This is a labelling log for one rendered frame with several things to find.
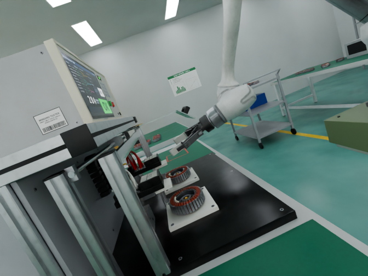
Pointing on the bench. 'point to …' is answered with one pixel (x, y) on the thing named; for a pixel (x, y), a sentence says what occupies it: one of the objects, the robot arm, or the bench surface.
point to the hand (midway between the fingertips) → (174, 146)
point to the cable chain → (103, 185)
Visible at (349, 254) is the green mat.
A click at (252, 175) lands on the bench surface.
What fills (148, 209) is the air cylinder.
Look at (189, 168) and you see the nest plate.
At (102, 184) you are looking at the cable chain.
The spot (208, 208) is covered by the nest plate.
